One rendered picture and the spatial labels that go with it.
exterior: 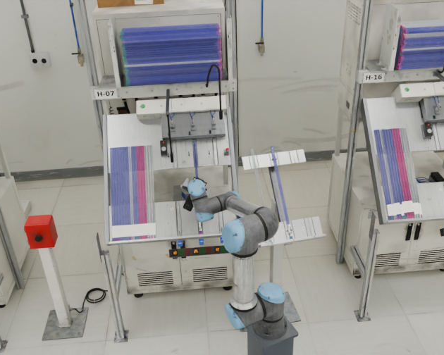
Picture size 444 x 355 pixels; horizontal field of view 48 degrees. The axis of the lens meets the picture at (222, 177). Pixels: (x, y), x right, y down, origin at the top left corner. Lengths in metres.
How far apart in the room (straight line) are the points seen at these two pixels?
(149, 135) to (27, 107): 1.96
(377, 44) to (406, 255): 1.34
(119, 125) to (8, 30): 1.80
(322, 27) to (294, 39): 0.24
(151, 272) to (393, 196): 1.49
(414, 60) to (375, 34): 0.26
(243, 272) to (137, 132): 1.12
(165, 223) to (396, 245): 1.50
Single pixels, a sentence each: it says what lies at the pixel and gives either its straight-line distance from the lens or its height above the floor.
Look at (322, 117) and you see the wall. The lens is 4.58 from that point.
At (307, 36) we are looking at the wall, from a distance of 4.29.
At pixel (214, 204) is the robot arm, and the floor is 1.05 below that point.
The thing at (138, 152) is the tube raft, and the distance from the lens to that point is 2.72.
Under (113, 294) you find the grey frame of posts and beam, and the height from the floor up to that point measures 0.36.
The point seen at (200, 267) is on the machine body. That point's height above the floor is 0.24.
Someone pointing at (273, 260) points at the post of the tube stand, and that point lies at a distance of 2.90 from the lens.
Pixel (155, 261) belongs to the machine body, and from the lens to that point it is 3.11.
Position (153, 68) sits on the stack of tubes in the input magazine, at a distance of 2.65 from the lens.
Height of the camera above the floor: 2.30
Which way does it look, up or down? 31 degrees down
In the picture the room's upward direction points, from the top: 2 degrees counter-clockwise
